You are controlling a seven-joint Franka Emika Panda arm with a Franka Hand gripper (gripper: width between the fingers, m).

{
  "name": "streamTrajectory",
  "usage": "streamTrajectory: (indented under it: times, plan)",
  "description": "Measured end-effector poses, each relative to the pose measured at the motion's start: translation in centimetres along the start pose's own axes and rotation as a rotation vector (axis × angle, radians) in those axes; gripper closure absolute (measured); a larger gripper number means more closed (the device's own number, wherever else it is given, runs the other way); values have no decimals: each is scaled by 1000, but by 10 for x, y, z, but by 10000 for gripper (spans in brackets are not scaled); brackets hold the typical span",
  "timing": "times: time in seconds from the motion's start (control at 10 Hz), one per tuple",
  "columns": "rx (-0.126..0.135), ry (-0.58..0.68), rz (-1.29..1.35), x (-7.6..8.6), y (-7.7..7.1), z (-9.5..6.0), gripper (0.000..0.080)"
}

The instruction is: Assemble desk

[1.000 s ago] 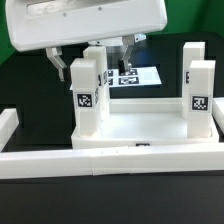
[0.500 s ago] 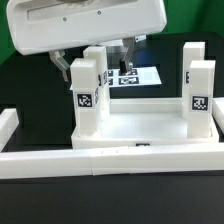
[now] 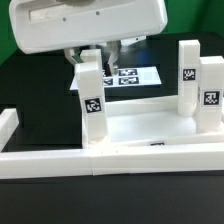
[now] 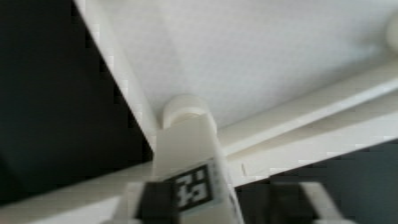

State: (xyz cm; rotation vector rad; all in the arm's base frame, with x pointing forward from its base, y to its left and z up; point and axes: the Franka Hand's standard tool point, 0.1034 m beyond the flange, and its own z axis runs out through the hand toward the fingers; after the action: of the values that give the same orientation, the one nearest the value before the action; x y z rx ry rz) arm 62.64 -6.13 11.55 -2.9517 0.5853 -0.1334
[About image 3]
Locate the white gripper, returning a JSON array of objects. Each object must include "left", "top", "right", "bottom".
[{"left": 9, "top": 0, "right": 168, "bottom": 76}]

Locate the white desk top tray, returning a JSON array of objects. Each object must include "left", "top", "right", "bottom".
[{"left": 82, "top": 95, "right": 224, "bottom": 148}]

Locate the fiducial marker sheet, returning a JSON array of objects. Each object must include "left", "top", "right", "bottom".
[{"left": 69, "top": 66, "right": 163, "bottom": 91}]

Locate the white obstacle fence frame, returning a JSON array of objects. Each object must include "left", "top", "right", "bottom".
[{"left": 0, "top": 108, "right": 224, "bottom": 179}]

